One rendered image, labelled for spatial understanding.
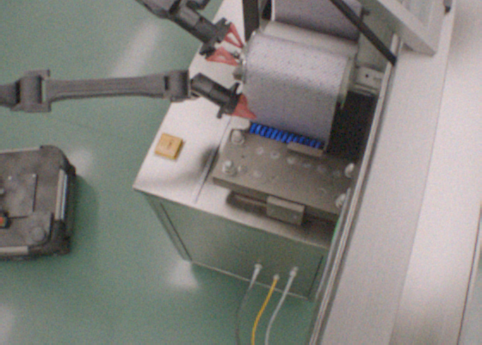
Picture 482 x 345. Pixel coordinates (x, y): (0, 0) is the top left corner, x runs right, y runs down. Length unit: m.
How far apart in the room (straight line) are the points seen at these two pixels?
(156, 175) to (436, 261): 0.93
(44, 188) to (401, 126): 1.95
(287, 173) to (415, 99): 0.67
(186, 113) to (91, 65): 1.49
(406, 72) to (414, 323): 0.41
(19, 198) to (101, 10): 1.41
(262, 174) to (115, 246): 1.26
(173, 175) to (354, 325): 1.01
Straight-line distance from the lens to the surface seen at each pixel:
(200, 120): 1.62
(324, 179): 1.38
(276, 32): 1.38
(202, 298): 2.34
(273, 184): 1.37
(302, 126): 1.39
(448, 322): 0.90
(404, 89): 0.79
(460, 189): 0.98
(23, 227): 2.42
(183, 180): 1.54
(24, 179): 2.50
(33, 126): 2.96
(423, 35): 0.82
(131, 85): 1.34
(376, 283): 0.66
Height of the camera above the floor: 2.28
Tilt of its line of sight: 63 degrees down
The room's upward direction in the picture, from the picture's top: 6 degrees counter-clockwise
